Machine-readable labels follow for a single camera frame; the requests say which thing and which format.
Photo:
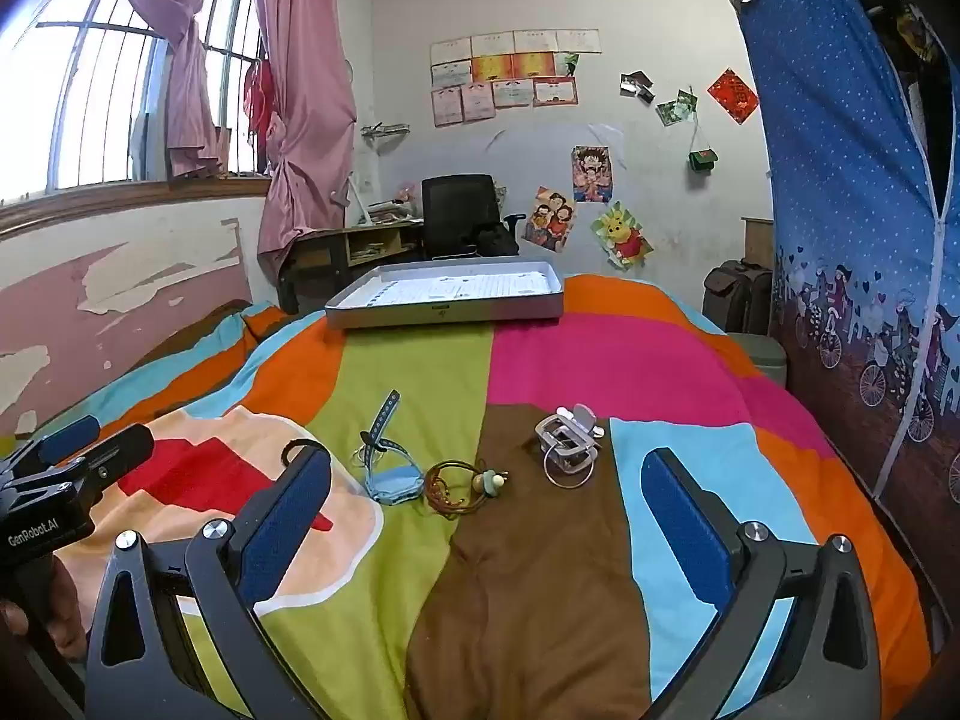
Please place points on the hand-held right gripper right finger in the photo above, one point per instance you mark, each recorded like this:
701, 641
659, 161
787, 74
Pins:
686, 532

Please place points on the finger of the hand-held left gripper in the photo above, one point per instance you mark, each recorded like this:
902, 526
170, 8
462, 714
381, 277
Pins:
67, 436
120, 454

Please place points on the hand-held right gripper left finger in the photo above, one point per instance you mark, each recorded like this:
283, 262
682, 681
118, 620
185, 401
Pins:
289, 525

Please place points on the light blue glasses frame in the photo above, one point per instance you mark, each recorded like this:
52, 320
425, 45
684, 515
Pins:
390, 481

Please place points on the grey metal tray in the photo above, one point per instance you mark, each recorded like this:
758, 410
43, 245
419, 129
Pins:
450, 313

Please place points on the person's left hand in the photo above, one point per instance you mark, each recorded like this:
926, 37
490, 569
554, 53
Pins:
64, 607

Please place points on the thin silver bangle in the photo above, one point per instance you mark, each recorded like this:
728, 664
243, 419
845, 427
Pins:
559, 483

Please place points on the colourful patchwork blanket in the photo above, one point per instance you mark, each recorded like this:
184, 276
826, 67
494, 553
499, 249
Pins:
600, 360

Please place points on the pale green bin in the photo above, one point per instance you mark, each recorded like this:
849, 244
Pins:
765, 356

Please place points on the dark brown suitcase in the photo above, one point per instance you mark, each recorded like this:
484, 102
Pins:
739, 292

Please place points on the wooden desk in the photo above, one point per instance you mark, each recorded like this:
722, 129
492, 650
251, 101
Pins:
322, 247

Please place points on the wooden cabinet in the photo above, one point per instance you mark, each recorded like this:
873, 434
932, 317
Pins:
757, 238

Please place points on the yellow bear poster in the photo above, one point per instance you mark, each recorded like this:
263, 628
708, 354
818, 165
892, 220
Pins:
621, 234

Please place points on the pile of desk papers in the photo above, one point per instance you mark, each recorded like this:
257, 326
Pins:
390, 214

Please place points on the white desk lamp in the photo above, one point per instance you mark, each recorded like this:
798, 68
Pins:
341, 196

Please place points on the family cartoon poster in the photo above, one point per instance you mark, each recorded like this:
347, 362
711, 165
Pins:
551, 219

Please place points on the black bag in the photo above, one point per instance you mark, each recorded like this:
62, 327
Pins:
496, 241

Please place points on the black office chair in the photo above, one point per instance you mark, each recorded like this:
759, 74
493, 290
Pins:
457, 210

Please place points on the knotted pink curtain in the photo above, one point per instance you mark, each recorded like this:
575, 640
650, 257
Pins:
180, 90

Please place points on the anime cartoon poster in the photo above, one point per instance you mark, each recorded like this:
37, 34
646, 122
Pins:
592, 176

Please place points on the small green hanging bag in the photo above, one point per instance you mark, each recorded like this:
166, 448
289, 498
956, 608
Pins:
703, 159

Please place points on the long pink curtain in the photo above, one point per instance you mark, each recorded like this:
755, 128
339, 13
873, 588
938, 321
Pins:
307, 127

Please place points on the red hanging cloth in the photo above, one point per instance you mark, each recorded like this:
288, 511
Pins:
259, 97

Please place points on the blue dotted wardrobe cover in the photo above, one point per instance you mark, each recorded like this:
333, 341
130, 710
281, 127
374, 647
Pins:
825, 165

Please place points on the red diamond paper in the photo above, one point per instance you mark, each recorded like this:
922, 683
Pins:
733, 95

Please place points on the hanging dark clothes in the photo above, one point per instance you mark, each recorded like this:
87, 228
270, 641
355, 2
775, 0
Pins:
896, 11

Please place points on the green wall photos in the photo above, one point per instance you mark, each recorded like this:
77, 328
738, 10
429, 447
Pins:
677, 108

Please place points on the dark wall photos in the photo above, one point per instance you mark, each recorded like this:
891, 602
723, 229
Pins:
636, 85

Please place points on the group of wall certificates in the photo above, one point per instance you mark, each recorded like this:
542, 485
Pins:
480, 101

